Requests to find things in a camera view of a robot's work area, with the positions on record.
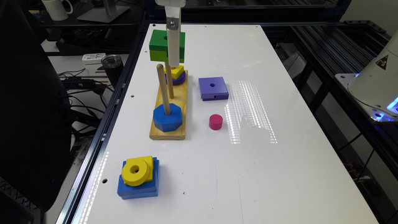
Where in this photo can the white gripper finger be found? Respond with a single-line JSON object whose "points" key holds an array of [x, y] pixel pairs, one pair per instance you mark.
{"points": [[173, 34]]}

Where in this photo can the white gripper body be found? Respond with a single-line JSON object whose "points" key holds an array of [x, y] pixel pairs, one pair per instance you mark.
{"points": [[171, 3]]}

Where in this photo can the green square block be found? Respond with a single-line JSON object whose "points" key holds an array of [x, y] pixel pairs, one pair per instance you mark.
{"points": [[158, 46]]}

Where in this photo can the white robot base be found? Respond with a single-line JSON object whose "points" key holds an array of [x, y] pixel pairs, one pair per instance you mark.
{"points": [[375, 87]]}

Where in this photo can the small yellow block on peg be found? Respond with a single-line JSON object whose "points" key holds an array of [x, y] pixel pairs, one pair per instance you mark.
{"points": [[176, 72]]}

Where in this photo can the purple round block on peg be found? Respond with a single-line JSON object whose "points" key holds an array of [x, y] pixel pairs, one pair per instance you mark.
{"points": [[180, 79]]}

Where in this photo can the purple square block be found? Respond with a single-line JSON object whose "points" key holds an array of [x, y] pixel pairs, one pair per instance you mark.
{"points": [[213, 88]]}

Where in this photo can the blue octagon block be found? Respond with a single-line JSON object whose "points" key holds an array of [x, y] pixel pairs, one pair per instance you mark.
{"points": [[167, 123]]}

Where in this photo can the magenta cylinder block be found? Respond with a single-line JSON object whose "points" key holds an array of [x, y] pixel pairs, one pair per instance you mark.
{"points": [[215, 122]]}

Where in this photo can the blue square block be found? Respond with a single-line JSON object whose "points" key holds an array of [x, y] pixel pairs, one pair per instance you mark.
{"points": [[147, 189]]}

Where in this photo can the middle wooden peg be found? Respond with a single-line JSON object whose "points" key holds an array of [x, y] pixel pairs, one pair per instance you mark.
{"points": [[169, 80]]}

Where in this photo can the wooden peg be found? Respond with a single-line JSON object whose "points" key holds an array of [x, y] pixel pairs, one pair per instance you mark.
{"points": [[163, 89], [169, 80]]}

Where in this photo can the front wooden peg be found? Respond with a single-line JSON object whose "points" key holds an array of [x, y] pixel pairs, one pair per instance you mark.
{"points": [[163, 89]]}

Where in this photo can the monitor stand base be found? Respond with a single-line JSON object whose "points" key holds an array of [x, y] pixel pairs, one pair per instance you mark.
{"points": [[106, 14]]}

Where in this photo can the black tumbler cup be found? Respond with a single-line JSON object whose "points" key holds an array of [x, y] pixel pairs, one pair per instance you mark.
{"points": [[113, 66]]}

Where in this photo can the white remote device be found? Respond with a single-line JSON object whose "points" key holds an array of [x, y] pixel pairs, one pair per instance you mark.
{"points": [[90, 59]]}

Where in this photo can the white mug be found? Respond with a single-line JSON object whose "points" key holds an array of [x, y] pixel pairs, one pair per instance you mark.
{"points": [[56, 9]]}

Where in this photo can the black office chair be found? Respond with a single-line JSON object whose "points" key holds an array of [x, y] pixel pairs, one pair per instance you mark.
{"points": [[35, 116]]}

